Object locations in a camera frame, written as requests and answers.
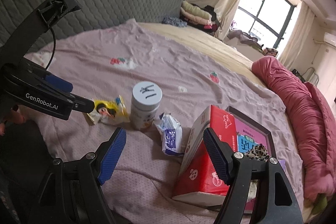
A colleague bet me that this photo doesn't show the red tissue box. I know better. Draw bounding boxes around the red tissue box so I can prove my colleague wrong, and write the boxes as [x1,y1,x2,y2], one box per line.
[172,105,238,207]

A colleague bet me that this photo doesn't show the yellow cartoon wipes pack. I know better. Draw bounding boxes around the yellow cartoon wipes pack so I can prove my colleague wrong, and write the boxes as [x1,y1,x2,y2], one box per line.
[87,96,130,126]

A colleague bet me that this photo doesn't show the white blue tissue pack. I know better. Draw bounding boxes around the white blue tissue pack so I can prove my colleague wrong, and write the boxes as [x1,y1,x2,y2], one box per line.
[154,113,185,157]

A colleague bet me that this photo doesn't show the white bottle with lid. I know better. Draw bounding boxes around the white bottle with lid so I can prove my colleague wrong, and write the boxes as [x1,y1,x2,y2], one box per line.
[130,81,162,131]

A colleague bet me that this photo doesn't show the person's left hand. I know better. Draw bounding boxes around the person's left hand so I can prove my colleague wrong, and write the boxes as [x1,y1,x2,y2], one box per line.
[0,110,26,136]

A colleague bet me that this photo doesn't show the blue and pink book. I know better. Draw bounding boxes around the blue and pink book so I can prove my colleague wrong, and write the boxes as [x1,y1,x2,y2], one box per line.
[235,117,270,155]

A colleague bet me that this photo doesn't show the leopard print cloth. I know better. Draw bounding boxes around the leopard print cloth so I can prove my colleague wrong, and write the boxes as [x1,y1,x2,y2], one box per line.
[244,144,270,161]

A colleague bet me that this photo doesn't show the lilac strawberry bed sheet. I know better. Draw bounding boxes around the lilac strawberry bed sheet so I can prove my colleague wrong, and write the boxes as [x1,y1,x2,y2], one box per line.
[22,18,305,224]

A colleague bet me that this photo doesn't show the dark purple tray box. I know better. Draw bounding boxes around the dark purple tray box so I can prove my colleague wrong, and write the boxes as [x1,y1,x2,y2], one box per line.
[225,105,277,215]

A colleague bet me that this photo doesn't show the pink folded quilt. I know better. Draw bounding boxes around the pink folded quilt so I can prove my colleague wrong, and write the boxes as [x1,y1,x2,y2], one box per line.
[251,56,335,202]

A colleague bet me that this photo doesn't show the green pillow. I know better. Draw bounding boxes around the green pillow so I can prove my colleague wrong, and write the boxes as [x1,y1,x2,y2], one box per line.
[311,193,327,215]

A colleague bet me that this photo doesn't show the clothes on window sill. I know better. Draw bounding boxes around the clothes on window sill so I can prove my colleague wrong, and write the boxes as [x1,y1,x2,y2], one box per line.
[227,30,278,57]

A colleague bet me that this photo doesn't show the blue patterned cloth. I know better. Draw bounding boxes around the blue patterned cloth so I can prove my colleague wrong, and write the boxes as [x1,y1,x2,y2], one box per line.
[162,16,187,28]

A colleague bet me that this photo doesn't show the stack of folded blankets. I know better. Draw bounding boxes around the stack of folded blankets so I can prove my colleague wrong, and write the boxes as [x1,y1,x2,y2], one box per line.
[180,1,217,32]

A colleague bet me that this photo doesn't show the dark framed window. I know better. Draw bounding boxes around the dark framed window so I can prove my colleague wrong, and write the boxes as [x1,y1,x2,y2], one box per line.
[232,0,296,49]

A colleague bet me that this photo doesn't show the right cream curtain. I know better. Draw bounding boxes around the right cream curtain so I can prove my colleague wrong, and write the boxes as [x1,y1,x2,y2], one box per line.
[278,2,315,71]

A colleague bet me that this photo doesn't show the white air conditioner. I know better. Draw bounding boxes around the white air conditioner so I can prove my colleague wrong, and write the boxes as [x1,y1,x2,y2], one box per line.
[323,32,336,47]

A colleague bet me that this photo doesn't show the black cable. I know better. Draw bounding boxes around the black cable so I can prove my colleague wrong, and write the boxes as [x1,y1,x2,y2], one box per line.
[44,25,57,70]

